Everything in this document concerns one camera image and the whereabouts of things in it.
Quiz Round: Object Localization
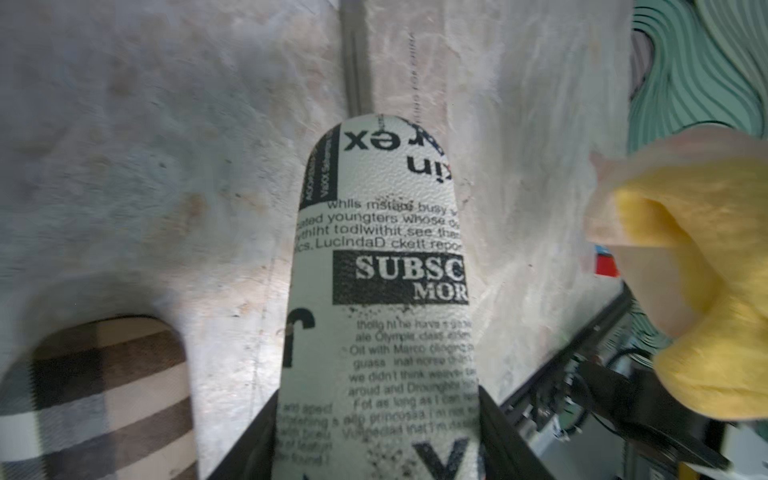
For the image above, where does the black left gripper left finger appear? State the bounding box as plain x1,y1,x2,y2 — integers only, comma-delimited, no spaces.
208,391,278,480

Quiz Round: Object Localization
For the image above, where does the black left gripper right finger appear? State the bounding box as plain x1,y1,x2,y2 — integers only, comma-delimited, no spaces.
478,386,554,480

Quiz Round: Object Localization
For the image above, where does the yellow pink microfiber cloth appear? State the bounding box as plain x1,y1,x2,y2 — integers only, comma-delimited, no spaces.
584,124,767,421

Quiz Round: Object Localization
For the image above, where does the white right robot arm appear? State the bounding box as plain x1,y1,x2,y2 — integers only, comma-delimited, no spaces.
570,362,731,470

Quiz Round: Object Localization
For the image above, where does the small red object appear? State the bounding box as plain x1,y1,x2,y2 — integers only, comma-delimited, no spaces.
595,245,620,278

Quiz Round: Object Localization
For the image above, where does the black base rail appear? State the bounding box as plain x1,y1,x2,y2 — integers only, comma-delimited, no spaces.
501,283,632,431

